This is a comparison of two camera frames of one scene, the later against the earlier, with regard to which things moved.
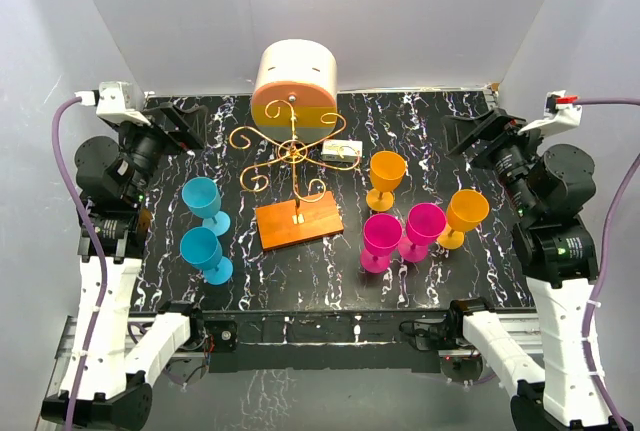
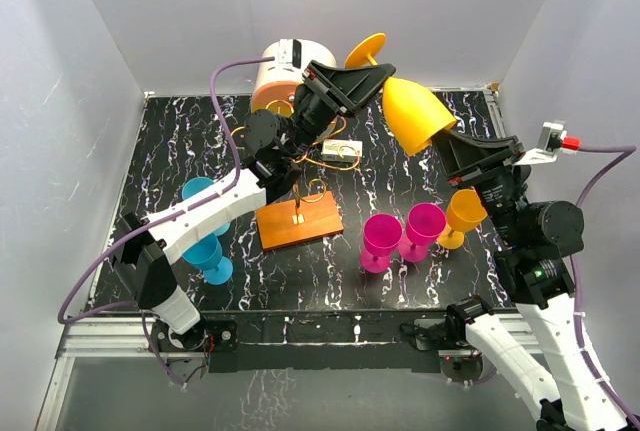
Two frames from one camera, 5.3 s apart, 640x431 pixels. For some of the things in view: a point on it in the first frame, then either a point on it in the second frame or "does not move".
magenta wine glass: [425, 223] does not move
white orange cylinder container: [295, 95] does not move
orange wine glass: [387, 170] → [413, 115]
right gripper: [463, 132] → [465, 157]
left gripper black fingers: [177, 130] → [347, 88]
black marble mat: [366, 212] does not move
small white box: [342, 150] does not move
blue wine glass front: [202, 249] does not move
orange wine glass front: [467, 209] does not move
